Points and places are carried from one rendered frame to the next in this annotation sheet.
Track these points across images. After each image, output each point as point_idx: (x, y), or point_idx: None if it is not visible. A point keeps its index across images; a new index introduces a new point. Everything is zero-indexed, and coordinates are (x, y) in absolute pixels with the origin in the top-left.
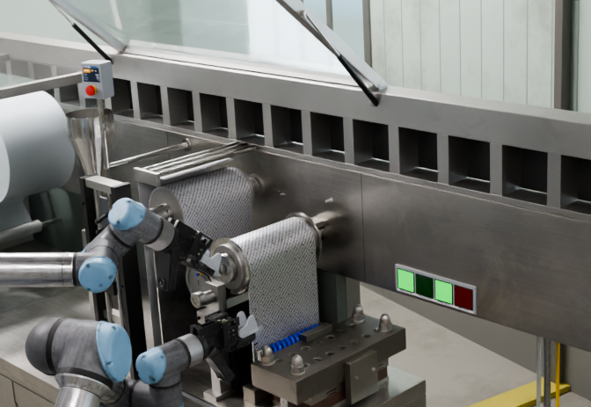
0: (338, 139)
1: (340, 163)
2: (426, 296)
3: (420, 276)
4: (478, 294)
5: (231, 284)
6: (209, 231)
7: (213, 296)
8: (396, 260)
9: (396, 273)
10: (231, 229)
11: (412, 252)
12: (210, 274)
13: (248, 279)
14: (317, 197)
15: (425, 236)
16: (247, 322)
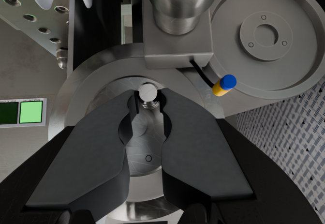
0: (156, 223)
1: (122, 222)
2: (5, 102)
3: (9, 122)
4: None
5: (117, 75)
6: (285, 145)
7: (154, 14)
8: (46, 128)
9: (43, 115)
10: (255, 133)
11: (23, 143)
12: (48, 142)
13: (51, 110)
14: None
15: (4, 167)
16: None
